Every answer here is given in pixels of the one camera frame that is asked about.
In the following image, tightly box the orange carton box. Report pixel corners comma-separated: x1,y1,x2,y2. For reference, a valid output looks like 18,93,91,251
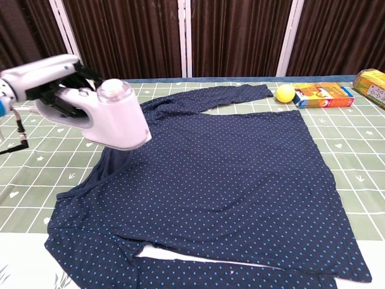
292,82,355,109

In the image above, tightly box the dark brown curtain panel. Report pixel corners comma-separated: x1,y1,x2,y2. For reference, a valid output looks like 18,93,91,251
61,0,184,81
0,0,76,76
191,0,293,78
285,0,385,78

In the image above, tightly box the green yellow snack box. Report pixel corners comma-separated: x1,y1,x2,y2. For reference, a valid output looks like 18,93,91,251
352,68,385,110

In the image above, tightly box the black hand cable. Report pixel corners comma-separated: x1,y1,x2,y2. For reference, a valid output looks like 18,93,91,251
0,107,30,156

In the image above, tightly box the navy blue dotted shirt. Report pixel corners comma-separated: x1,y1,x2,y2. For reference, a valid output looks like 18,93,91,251
44,83,374,289

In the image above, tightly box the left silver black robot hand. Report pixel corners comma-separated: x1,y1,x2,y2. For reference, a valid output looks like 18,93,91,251
1,54,105,120

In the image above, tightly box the white steam iron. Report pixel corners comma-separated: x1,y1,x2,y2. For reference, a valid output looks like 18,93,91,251
34,78,152,151

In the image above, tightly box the white screen frame post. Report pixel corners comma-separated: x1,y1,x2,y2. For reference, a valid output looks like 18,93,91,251
276,0,304,78
49,0,88,78
179,0,193,78

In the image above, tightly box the yellow ball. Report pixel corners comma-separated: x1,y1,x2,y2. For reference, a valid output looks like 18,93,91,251
276,84,297,104

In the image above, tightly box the green checked tablecloth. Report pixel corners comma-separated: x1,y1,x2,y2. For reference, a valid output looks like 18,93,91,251
0,78,385,289

